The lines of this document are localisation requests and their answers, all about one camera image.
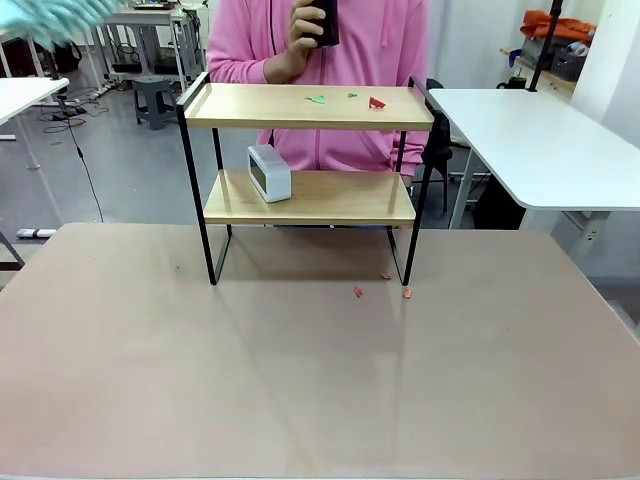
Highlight black bag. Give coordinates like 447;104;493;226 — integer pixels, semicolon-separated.
471;174;527;231

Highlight white digital alarm clock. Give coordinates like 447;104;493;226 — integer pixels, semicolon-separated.
246;144;293;204

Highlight white metal frame desk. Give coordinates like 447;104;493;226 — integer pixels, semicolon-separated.
87;0;207;95

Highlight black stand pole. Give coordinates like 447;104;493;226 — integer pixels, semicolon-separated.
43;47;69;84
528;0;566;94

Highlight white table with legs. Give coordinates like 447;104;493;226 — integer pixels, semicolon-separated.
0;77;70;171

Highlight large white rounded table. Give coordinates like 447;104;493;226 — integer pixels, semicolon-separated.
427;88;640;244

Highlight person's right forearm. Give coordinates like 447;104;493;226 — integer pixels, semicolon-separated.
207;44;306;85

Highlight black backpack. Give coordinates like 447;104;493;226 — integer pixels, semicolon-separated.
52;42;84;75

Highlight teal microfibre duster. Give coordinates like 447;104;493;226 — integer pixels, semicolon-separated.
0;0;118;52

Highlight thin black floor cable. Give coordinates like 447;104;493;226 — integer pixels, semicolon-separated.
55;92;105;224

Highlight black mesh pen holder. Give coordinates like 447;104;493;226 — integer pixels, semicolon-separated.
308;0;342;49

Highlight grey storage basket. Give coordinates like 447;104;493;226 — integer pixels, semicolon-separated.
551;45;589;81

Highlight person in pink hoodie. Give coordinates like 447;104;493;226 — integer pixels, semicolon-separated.
206;0;430;230

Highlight person's right hand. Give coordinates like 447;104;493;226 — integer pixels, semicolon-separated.
288;0;332;64

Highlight orange cloth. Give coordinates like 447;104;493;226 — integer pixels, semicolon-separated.
519;10;599;46

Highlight two-tier wood metal shelf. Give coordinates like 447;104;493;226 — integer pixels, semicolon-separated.
175;71;445;287

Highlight grey plastic stool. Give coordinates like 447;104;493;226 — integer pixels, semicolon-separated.
132;75;180;131

